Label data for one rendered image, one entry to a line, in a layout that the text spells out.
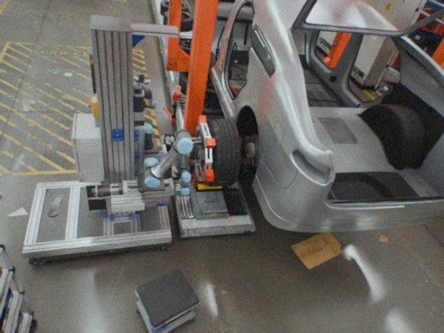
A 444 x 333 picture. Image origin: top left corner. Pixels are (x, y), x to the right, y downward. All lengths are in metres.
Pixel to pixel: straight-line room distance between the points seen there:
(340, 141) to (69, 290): 2.92
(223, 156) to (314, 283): 1.59
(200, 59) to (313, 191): 1.61
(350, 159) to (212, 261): 1.72
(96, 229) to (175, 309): 1.12
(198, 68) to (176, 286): 1.94
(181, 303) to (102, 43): 1.96
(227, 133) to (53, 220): 1.83
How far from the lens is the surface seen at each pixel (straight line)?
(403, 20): 7.45
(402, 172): 3.86
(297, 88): 2.65
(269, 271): 3.52
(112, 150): 2.85
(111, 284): 3.29
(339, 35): 6.11
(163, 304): 2.80
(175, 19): 5.11
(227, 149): 2.94
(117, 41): 2.38
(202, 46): 3.17
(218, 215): 3.60
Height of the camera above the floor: 2.85
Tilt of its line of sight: 41 degrees down
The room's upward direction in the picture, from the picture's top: 12 degrees clockwise
